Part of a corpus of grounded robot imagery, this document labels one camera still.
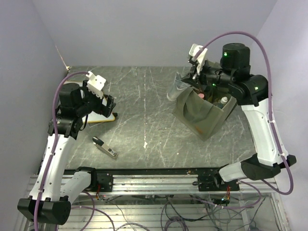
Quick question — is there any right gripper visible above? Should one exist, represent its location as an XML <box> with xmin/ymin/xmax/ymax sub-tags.
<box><xmin>182</xmin><ymin>58</ymin><xmax>235</xmax><ymax>92</ymax></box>

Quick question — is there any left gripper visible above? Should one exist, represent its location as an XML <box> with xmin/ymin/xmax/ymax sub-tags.
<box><xmin>76</xmin><ymin>79</ymin><xmax>116</xmax><ymax>117</ymax></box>

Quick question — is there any amber bottle white cap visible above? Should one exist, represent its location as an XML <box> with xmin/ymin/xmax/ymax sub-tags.
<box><xmin>220</xmin><ymin>97</ymin><xmax>228</xmax><ymax>105</ymax></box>

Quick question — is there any tall clear square bottle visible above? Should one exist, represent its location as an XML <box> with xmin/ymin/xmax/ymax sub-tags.
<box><xmin>216</xmin><ymin>103</ymin><xmax>224</xmax><ymax>109</ymax></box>

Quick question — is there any green canvas bag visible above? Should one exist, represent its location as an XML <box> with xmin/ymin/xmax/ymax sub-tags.
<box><xmin>173</xmin><ymin>60</ymin><xmax>239</xmax><ymax>142</ymax></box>

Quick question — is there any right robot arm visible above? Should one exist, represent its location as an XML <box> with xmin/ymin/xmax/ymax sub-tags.
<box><xmin>189</xmin><ymin>43</ymin><xmax>296</xmax><ymax>191</ymax></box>

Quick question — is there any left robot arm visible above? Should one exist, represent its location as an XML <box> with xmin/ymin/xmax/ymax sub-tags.
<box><xmin>17</xmin><ymin>78</ymin><xmax>116</xmax><ymax>231</ymax></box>

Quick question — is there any yellow-framed whiteboard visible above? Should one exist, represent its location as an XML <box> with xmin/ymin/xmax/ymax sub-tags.
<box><xmin>81</xmin><ymin>96</ymin><xmax>116</xmax><ymax>123</ymax></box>

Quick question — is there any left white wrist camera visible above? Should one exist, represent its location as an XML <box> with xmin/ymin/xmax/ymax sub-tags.
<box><xmin>86</xmin><ymin>71</ymin><xmax>107</xmax><ymax>99</ymax></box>

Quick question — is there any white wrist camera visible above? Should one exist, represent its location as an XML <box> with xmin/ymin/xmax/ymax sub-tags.
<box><xmin>86</xmin><ymin>71</ymin><xmax>107</xmax><ymax>99</ymax></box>
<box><xmin>188</xmin><ymin>43</ymin><xmax>208</xmax><ymax>75</ymax></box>

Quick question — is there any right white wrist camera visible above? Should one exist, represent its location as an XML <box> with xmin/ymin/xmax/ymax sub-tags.
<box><xmin>188</xmin><ymin>43</ymin><xmax>208</xmax><ymax>75</ymax></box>

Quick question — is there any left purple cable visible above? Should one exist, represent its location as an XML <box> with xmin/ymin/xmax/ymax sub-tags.
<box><xmin>33</xmin><ymin>71</ymin><xmax>90</xmax><ymax>231</ymax></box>

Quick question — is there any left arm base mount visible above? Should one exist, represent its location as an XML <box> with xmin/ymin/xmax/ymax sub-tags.
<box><xmin>97</xmin><ymin>171</ymin><xmax>114</xmax><ymax>193</ymax></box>

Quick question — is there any aluminium rail frame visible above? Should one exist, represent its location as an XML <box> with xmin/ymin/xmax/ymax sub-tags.
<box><xmin>39</xmin><ymin>168</ymin><xmax>290</xmax><ymax>231</ymax></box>

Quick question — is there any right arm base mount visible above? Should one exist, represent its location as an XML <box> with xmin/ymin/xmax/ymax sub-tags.
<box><xmin>192</xmin><ymin>168</ymin><xmax>240</xmax><ymax>192</ymax></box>

